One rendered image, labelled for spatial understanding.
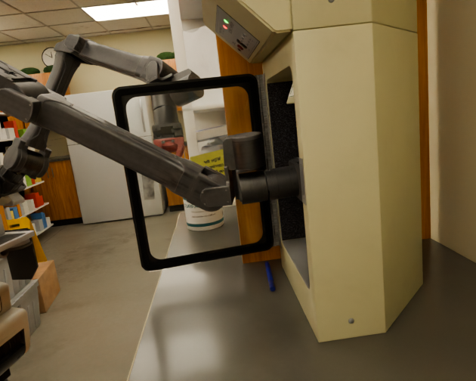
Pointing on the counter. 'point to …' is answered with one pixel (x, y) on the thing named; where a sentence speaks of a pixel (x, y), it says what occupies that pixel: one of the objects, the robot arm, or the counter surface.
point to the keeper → (302, 181)
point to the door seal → (134, 180)
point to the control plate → (234, 31)
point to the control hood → (254, 22)
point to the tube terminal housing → (355, 159)
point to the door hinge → (269, 153)
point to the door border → (137, 175)
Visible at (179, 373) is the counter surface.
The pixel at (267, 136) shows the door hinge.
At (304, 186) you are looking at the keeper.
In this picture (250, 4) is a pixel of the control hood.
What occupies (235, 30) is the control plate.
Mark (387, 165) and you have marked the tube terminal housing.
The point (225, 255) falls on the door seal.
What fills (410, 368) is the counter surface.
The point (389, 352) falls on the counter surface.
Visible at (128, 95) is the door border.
